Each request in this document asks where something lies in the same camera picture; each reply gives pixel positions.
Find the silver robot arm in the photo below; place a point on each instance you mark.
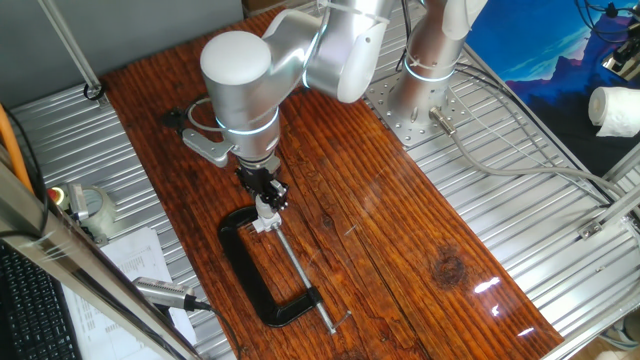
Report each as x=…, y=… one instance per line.
x=245, y=85

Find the printed paper sheets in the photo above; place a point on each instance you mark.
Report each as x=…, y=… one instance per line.
x=130, y=257

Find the clear tape roll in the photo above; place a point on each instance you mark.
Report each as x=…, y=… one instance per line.
x=102, y=215

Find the beige box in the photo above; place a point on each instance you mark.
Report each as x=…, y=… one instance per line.
x=625, y=67

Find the blue mountain poster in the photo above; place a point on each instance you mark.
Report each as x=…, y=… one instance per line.
x=550, y=60

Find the black exterior camera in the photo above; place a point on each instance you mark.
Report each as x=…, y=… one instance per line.
x=625, y=50

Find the diagonal aluminium frame post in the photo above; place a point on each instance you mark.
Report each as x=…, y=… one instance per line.
x=70, y=47

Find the orange pipe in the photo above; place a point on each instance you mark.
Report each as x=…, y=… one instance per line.
x=12, y=150

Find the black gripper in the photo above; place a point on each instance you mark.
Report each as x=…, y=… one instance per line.
x=255, y=177

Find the white toilet paper roll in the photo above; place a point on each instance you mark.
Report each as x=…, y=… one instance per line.
x=617, y=110

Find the white bulb socket adapter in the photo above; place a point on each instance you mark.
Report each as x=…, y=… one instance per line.
x=265, y=225

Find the silver ribbed handheld device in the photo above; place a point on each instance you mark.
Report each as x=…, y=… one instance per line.
x=160, y=292

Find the aluminium frame profile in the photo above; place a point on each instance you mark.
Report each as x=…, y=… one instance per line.
x=615, y=212

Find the brown wooden board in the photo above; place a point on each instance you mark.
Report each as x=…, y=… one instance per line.
x=380, y=225

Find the white light bulb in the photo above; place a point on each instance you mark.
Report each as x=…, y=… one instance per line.
x=266, y=210

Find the black C-clamp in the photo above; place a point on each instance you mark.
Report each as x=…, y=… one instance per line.
x=245, y=270

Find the black keyboard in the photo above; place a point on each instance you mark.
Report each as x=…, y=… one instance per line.
x=30, y=310

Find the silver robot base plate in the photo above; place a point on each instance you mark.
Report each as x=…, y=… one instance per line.
x=380, y=107

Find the steel frame beam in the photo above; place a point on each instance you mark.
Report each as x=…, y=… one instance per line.
x=75, y=265

